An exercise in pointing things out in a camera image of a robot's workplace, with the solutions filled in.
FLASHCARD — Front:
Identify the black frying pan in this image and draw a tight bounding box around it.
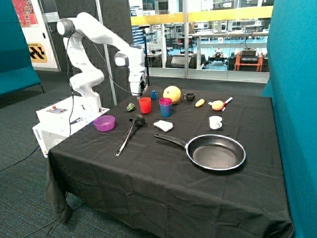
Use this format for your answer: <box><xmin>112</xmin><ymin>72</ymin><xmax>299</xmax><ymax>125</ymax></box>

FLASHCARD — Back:
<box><xmin>154</xmin><ymin>133</ymin><xmax>246</xmax><ymax>171</ymax></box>

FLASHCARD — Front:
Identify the small blue bottle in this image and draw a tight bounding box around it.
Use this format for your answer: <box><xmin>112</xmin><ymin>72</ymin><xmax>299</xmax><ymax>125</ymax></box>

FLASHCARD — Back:
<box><xmin>151</xmin><ymin>90</ymin><xmax>157</xmax><ymax>100</ymax></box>

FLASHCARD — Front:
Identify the white folded cloth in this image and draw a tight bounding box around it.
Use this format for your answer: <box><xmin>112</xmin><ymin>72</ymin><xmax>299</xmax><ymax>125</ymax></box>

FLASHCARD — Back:
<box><xmin>154</xmin><ymin>120</ymin><xmax>174</xmax><ymax>132</ymax></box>

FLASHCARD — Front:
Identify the green toy pepper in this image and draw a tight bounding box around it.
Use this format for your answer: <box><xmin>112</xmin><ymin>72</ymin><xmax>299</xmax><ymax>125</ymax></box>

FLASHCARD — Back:
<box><xmin>126</xmin><ymin>103</ymin><xmax>136</xmax><ymax>112</ymax></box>

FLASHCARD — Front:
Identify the black ladle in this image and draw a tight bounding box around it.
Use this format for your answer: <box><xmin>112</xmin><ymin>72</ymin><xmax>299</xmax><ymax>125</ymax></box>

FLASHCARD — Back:
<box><xmin>114</xmin><ymin>114</ymin><xmax>146</xmax><ymax>156</ymax></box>

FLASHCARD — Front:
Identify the blue plastic cup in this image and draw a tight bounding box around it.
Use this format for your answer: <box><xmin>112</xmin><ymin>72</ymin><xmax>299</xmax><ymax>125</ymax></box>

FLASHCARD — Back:
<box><xmin>159</xmin><ymin>104</ymin><xmax>172</xmax><ymax>117</ymax></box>

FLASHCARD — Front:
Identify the red white marker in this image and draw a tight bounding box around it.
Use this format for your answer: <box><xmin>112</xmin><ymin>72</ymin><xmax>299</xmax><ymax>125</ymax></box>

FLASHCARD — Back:
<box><xmin>222</xmin><ymin>97</ymin><xmax>233</xmax><ymax>111</ymax></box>

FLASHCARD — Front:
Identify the black coffee cup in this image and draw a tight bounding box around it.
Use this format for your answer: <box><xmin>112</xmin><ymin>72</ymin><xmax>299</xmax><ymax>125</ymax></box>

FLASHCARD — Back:
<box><xmin>183</xmin><ymin>93</ymin><xmax>195</xmax><ymax>102</ymax></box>

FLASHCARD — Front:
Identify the purple plastic bowl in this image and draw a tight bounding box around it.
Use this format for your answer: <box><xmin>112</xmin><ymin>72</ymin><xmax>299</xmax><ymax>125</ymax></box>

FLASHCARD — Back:
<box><xmin>93</xmin><ymin>115</ymin><xmax>115</xmax><ymax>132</ymax></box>

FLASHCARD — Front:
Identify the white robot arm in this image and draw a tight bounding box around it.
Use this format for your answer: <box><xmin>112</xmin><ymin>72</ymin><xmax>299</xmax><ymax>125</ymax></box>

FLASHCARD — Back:
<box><xmin>56</xmin><ymin>12</ymin><xmax>149</xmax><ymax>113</ymax></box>

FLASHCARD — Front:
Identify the white robot control box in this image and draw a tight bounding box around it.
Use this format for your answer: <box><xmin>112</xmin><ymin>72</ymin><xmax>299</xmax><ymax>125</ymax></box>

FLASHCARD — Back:
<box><xmin>33</xmin><ymin>96</ymin><xmax>109</xmax><ymax>158</ymax></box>

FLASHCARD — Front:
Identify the orange toy fruit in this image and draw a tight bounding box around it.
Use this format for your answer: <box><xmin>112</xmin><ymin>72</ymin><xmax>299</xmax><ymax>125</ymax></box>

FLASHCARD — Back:
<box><xmin>208</xmin><ymin>100</ymin><xmax>224</xmax><ymax>111</ymax></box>

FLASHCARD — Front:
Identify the teal sofa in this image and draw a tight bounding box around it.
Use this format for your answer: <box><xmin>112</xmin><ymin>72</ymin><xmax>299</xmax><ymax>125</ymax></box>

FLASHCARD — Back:
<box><xmin>0</xmin><ymin>0</ymin><xmax>41</xmax><ymax>95</ymax></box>

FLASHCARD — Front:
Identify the orange-red plastic cup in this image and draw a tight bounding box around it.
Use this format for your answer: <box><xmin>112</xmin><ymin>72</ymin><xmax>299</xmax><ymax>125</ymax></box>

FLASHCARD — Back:
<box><xmin>139</xmin><ymin>97</ymin><xmax>152</xmax><ymax>114</ymax></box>

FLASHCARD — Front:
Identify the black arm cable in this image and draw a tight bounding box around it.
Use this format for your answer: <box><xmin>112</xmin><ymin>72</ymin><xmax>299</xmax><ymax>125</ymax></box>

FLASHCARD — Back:
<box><xmin>66</xmin><ymin>29</ymin><xmax>139</xmax><ymax>137</ymax></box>

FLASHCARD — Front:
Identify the pink plastic cup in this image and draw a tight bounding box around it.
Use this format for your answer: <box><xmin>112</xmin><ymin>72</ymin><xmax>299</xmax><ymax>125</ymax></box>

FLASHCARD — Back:
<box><xmin>159</xmin><ymin>98</ymin><xmax>172</xmax><ymax>105</ymax></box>

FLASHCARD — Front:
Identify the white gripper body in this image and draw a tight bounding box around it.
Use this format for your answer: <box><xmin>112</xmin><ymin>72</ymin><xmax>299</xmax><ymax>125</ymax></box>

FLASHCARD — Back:
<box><xmin>129</xmin><ymin>72</ymin><xmax>148</xmax><ymax>96</ymax></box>

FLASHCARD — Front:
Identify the white mug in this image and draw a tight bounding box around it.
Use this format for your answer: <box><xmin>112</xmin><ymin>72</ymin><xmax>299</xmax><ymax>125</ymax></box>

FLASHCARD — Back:
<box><xmin>209</xmin><ymin>116</ymin><xmax>222</xmax><ymax>130</ymax></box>

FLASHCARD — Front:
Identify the black tablecloth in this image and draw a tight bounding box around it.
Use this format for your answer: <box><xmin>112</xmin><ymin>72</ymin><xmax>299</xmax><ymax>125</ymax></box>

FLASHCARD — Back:
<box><xmin>45</xmin><ymin>95</ymin><xmax>295</xmax><ymax>238</ymax></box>

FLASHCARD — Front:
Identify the teal partition panel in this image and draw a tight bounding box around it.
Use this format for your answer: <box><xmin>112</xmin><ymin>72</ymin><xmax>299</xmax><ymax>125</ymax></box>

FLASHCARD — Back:
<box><xmin>263</xmin><ymin>0</ymin><xmax>317</xmax><ymax>238</ymax></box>

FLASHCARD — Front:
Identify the yellow melon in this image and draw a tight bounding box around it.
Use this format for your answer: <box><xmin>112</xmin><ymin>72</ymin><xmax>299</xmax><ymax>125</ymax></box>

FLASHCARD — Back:
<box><xmin>163</xmin><ymin>86</ymin><xmax>182</xmax><ymax>105</ymax></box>

